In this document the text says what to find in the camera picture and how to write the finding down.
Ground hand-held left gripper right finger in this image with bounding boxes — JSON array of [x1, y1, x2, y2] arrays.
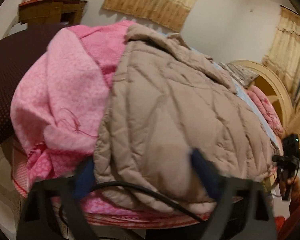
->
[[190, 148, 278, 240]]

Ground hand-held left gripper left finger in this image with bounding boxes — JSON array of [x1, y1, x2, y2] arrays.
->
[[19, 161, 100, 240]]

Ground beige quilted jacket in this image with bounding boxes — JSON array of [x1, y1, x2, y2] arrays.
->
[[93, 24, 280, 214]]

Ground person's right hand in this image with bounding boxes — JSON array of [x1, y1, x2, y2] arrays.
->
[[279, 176, 300, 200]]

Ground folded pink blanket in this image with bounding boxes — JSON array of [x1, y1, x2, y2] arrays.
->
[[247, 86, 284, 137]]

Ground cream bed headboard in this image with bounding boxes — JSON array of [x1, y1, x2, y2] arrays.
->
[[229, 60, 294, 130]]

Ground patterned pillow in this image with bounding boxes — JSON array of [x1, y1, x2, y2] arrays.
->
[[219, 62, 259, 88]]

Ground beige patterned window curtain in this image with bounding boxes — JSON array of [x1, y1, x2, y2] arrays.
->
[[101, 0, 209, 33], [262, 6, 300, 150]]

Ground pink and blue bed sheet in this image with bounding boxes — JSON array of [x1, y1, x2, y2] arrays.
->
[[10, 21, 284, 230]]

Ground dark round table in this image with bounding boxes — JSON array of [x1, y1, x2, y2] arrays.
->
[[0, 24, 73, 153]]

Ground brown wooden desk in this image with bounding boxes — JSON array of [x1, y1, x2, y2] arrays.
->
[[18, 0, 88, 27]]

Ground black cable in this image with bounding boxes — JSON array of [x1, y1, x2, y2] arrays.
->
[[89, 181, 210, 223]]

